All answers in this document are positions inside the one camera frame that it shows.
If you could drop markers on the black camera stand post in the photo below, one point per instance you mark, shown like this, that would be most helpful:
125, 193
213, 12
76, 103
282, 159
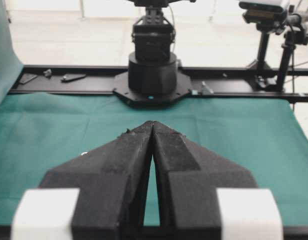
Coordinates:
260, 64

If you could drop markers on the black aluminium frame rail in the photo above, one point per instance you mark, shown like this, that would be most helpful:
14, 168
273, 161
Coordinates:
111, 80

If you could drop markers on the silver corner bracket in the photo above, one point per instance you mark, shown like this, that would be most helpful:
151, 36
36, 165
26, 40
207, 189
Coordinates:
205, 89

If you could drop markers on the white camera on stand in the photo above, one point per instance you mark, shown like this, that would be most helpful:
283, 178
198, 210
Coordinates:
265, 12

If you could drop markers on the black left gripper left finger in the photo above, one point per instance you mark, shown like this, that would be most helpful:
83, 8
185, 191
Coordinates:
112, 180

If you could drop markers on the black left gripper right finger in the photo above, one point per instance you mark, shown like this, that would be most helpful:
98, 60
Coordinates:
187, 176

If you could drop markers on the green table cloth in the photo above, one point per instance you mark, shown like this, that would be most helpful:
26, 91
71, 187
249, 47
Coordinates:
40, 131

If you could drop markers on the green backdrop curtain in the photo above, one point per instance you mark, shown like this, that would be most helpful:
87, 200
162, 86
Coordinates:
10, 65

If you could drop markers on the black flat bracket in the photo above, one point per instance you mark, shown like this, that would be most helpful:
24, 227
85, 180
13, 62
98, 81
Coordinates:
70, 77

